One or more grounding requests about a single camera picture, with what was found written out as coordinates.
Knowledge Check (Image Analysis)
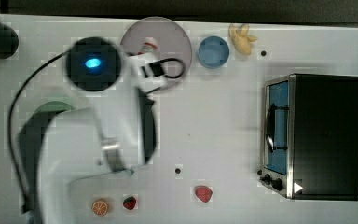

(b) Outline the red ketchup bottle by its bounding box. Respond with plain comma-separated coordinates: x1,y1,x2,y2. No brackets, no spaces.
139,37,158,54

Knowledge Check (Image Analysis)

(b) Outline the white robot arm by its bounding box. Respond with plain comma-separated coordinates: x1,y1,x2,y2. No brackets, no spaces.
13,37,158,224

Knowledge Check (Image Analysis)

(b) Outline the green oval strainer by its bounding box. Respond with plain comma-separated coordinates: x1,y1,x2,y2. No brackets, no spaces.
35,101,74,113

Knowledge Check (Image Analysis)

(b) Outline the blue bowl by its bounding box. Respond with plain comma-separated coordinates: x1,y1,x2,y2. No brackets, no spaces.
198,36,230,69

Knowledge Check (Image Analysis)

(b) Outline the grey round plate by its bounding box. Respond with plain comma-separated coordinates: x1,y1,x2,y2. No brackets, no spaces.
120,17,193,91

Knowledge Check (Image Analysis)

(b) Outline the large red strawberry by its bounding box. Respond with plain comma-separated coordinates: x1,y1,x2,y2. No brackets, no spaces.
195,186,213,203

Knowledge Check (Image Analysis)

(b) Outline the small red strawberry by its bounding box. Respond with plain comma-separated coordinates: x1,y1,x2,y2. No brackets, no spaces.
122,196,137,210

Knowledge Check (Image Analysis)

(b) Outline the orange slice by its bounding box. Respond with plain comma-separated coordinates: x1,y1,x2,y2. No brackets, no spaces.
91,200,109,217

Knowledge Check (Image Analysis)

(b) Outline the black toaster oven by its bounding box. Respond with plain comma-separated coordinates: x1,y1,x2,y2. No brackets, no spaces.
257,74,358,201

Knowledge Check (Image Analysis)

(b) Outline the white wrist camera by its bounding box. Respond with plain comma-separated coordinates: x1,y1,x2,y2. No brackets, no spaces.
129,53,168,92

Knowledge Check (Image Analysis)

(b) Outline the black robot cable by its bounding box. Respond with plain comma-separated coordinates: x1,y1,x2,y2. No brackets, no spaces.
7,50,73,216

